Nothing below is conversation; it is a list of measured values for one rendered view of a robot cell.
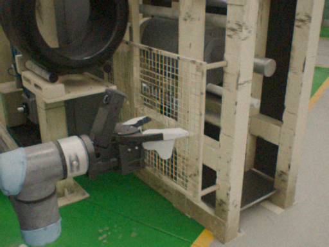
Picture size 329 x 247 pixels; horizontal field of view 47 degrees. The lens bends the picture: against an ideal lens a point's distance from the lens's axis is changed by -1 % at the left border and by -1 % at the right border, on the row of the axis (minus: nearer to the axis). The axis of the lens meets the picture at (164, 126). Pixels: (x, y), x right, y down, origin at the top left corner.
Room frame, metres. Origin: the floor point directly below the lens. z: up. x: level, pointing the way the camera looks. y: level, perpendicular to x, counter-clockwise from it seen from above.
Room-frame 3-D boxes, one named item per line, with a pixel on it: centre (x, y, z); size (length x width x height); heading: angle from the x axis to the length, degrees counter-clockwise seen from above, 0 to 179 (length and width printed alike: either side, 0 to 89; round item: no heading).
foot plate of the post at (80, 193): (2.11, 0.67, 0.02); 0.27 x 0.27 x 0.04; 37
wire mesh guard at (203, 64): (1.93, 0.10, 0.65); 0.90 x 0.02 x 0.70; 37
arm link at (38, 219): (0.61, 0.25, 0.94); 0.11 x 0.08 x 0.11; 33
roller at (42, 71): (1.83, 0.61, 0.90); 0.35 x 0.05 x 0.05; 37
